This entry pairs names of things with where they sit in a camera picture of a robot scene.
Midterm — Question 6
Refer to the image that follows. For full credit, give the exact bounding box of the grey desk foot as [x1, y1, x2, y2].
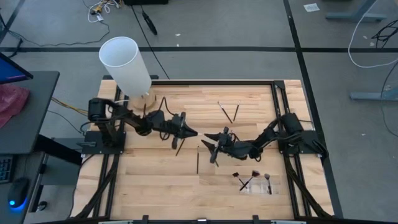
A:
[349, 84, 398, 102]
[325, 0, 388, 22]

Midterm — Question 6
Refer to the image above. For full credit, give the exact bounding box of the computer monitor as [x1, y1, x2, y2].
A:
[0, 51, 34, 85]

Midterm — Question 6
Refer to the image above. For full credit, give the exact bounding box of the white floor cable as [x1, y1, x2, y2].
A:
[347, 0, 398, 69]

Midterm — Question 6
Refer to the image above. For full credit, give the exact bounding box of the black computer mouse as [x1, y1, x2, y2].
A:
[7, 177, 30, 209]

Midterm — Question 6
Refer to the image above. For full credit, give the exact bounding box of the black keyboard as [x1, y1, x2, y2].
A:
[0, 155, 14, 184]

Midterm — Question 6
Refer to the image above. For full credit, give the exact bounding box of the wooden lamp base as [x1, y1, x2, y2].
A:
[129, 88, 157, 111]

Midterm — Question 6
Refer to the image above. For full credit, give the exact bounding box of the angled dark head makeup brush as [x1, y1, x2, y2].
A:
[231, 172, 247, 187]

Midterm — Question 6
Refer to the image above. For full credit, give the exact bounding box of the thin curved black cable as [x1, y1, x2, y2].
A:
[379, 60, 398, 138]

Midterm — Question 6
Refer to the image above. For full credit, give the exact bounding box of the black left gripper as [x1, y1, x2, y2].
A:
[169, 111, 199, 149]

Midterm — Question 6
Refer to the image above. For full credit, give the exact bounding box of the dark grey desk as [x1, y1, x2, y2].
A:
[0, 70, 83, 224]

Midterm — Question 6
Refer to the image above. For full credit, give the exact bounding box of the white cylindrical lamp shade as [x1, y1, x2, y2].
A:
[98, 35, 153, 98]

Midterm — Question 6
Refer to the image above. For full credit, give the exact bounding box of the large black powder brush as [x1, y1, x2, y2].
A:
[239, 170, 260, 192]

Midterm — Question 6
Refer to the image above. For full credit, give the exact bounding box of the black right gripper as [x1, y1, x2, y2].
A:
[200, 126, 236, 164]

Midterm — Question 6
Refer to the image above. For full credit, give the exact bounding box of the straight black floor cable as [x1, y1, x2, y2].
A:
[130, 4, 170, 80]

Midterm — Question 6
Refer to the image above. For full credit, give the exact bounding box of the long black floor cable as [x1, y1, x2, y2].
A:
[0, 15, 111, 47]

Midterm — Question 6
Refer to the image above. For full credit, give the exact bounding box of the pink cloth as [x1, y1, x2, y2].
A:
[0, 83, 31, 129]

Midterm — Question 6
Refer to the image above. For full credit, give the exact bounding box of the tangled black cable bundle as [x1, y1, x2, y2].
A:
[371, 19, 398, 43]

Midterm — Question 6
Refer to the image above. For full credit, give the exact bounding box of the black handheld tool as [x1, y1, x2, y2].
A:
[141, 10, 159, 36]

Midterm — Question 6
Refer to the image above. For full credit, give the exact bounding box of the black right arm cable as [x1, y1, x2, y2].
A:
[229, 132, 262, 162]

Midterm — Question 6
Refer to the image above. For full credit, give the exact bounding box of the black box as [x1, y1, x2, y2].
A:
[123, 0, 170, 6]

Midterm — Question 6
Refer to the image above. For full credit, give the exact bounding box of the clear acrylic organizer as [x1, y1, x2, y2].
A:
[238, 177, 280, 196]

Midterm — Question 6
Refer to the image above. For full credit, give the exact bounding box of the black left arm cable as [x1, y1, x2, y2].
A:
[141, 96, 175, 141]

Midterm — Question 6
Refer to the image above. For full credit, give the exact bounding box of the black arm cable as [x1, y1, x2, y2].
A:
[141, 96, 175, 141]
[229, 132, 262, 162]

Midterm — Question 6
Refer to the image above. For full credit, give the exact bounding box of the white paper label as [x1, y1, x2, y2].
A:
[303, 2, 321, 13]

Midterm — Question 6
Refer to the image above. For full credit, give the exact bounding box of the white and yellow cable bundle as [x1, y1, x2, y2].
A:
[86, 0, 121, 24]

